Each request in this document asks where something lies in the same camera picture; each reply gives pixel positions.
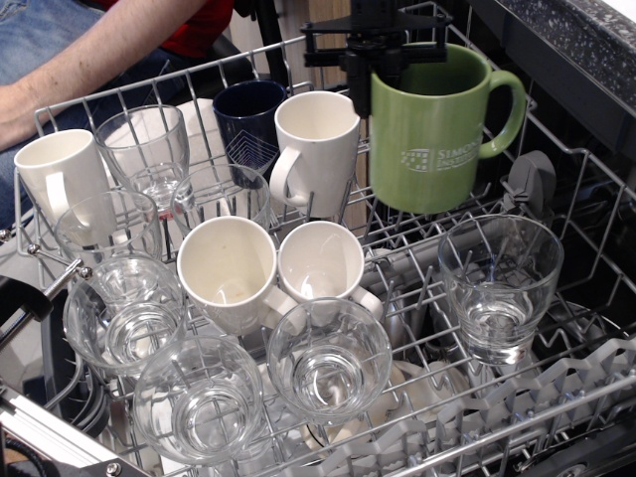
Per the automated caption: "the tall white mug centre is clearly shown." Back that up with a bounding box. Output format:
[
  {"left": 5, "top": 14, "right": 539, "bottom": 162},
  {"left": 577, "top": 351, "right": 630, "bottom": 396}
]
[{"left": 269, "top": 90, "right": 360, "bottom": 219}]

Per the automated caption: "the clear glass left rear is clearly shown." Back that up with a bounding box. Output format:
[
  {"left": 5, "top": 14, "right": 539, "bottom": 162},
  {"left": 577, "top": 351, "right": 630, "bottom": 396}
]
[{"left": 54, "top": 190, "right": 163, "bottom": 266}]

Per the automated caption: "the clear glass front left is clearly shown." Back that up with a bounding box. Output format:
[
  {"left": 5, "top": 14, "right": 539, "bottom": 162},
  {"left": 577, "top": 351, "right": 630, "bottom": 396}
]
[{"left": 133, "top": 336, "right": 263, "bottom": 465}]

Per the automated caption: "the dark blue cup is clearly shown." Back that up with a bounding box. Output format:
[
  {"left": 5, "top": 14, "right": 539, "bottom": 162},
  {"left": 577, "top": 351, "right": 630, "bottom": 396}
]
[{"left": 213, "top": 79, "right": 287, "bottom": 181}]

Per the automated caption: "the clear glass front centre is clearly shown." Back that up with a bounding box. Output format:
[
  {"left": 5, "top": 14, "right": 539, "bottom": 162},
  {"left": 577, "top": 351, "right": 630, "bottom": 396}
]
[{"left": 266, "top": 297, "right": 393, "bottom": 426}]

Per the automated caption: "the tall white mug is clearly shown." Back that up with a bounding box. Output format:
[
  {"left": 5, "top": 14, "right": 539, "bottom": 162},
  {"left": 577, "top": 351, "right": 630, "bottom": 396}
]
[
  {"left": 14, "top": 129, "right": 110, "bottom": 225},
  {"left": 269, "top": 90, "right": 360, "bottom": 219}
]

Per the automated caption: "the green ceramic mug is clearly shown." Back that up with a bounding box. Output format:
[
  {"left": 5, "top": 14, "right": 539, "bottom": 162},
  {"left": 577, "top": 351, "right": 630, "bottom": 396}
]
[{"left": 369, "top": 44, "right": 526, "bottom": 215}]

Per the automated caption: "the clear glass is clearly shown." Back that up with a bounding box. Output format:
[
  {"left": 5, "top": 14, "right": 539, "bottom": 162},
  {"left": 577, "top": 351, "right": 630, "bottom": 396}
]
[
  {"left": 266, "top": 297, "right": 393, "bottom": 426},
  {"left": 54, "top": 190, "right": 163, "bottom": 266},
  {"left": 171, "top": 164, "right": 271, "bottom": 237},
  {"left": 133, "top": 336, "right": 263, "bottom": 465},
  {"left": 438, "top": 215, "right": 564, "bottom": 366},
  {"left": 63, "top": 255, "right": 187, "bottom": 377},
  {"left": 95, "top": 104, "right": 190, "bottom": 214}
]

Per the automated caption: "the grey plastic rack clip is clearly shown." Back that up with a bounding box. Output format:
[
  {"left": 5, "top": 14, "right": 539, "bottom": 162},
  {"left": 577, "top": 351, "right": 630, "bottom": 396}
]
[{"left": 501, "top": 150, "right": 557, "bottom": 223}]

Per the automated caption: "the grey plastic tine row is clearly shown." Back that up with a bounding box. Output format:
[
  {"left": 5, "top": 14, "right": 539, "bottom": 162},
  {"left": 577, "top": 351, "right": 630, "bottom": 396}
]
[{"left": 281, "top": 339, "right": 635, "bottom": 476}]

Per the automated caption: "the grey wire dishwasher rack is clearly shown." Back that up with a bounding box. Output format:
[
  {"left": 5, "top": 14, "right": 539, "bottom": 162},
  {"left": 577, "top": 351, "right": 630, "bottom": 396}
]
[{"left": 13, "top": 0, "right": 636, "bottom": 477}]

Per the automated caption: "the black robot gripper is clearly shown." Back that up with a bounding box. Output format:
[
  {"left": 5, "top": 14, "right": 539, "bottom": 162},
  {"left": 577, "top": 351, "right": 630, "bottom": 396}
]
[{"left": 301, "top": 1, "right": 450, "bottom": 118}]

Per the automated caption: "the clear glass back left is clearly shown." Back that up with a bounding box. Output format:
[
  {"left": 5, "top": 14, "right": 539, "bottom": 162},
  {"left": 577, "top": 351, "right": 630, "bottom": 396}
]
[{"left": 95, "top": 104, "right": 190, "bottom": 214}]

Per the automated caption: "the tall white mug left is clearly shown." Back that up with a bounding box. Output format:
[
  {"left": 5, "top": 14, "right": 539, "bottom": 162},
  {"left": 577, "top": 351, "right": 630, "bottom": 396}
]
[{"left": 14, "top": 129, "right": 110, "bottom": 225}]

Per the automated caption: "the clear glass right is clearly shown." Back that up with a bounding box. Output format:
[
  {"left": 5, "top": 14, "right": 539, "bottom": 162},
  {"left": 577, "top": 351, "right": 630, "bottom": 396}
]
[{"left": 438, "top": 215, "right": 564, "bottom": 366}]

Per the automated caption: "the small white mug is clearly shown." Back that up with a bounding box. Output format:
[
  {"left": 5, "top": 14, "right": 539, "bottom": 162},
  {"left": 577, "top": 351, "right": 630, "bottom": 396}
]
[{"left": 277, "top": 221, "right": 384, "bottom": 320}]

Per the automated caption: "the person forearm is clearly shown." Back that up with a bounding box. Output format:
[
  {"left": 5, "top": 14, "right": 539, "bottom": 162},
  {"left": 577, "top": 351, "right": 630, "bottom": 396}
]
[{"left": 1, "top": 0, "right": 205, "bottom": 150}]

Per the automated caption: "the clear glass middle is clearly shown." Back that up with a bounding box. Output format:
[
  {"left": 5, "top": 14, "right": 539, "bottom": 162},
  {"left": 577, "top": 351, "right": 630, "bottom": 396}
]
[{"left": 171, "top": 164, "right": 271, "bottom": 237}]

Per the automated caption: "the black clamp with metal screw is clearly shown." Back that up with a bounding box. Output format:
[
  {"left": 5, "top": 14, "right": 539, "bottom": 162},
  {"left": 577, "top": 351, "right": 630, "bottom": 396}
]
[{"left": 1, "top": 243, "right": 93, "bottom": 350}]

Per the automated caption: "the wide white mug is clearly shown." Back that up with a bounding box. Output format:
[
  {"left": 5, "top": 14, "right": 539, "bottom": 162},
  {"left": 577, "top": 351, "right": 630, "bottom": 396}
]
[{"left": 177, "top": 216, "right": 298, "bottom": 336}]

